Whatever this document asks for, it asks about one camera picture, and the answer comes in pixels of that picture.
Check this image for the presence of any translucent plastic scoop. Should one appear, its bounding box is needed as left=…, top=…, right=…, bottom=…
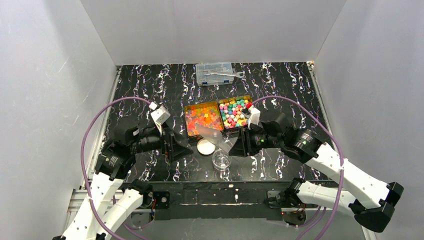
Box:
left=195, top=126, right=232, bottom=154

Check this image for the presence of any tin of multicolour star candies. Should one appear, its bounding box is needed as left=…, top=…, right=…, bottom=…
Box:
left=217, top=95, right=253, bottom=134

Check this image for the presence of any tin of orange gummy candies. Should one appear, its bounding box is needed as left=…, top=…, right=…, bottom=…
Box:
left=183, top=101, right=225, bottom=142

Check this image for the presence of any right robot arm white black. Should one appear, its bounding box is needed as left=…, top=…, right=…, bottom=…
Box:
left=229, top=114, right=404, bottom=233

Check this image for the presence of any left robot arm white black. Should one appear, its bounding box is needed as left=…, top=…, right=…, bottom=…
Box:
left=55, top=116, right=193, bottom=240

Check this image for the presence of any clear glass jar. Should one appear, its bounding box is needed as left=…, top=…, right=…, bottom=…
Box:
left=212, top=149, right=232, bottom=172

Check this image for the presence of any cream round jar lid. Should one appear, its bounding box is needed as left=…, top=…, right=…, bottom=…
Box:
left=196, top=138, right=216, bottom=156

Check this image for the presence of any silver wrench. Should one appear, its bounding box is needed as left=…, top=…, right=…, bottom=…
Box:
left=202, top=70, right=245, bottom=78

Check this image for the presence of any clear plastic parts box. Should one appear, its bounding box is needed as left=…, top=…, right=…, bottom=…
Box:
left=195, top=62, right=235, bottom=86

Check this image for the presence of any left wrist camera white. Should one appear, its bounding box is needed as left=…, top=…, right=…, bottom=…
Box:
left=150, top=106, right=171, bottom=136

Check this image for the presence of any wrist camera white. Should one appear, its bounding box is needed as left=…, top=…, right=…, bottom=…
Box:
left=150, top=106, right=171, bottom=136
left=247, top=105, right=261, bottom=129

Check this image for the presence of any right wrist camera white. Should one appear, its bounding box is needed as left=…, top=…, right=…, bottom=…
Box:
left=247, top=105, right=261, bottom=129

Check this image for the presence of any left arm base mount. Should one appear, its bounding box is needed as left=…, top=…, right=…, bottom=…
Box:
left=133, top=191, right=171, bottom=210

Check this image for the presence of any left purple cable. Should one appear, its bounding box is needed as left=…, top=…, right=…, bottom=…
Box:
left=80, top=96, right=160, bottom=240

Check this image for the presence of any purple cable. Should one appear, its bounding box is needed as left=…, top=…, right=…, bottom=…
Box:
left=80, top=96, right=160, bottom=240
left=248, top=95, right=346, bottom=240

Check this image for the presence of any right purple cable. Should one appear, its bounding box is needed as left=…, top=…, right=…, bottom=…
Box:
left=248, top=95, right=346, bottom=240

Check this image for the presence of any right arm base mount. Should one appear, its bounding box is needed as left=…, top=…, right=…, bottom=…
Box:
left=263, top=190, right=320, bottom=228

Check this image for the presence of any aluminium frame rail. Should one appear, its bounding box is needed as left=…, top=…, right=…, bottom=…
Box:
left=67, top=190, right=124, bottom=213

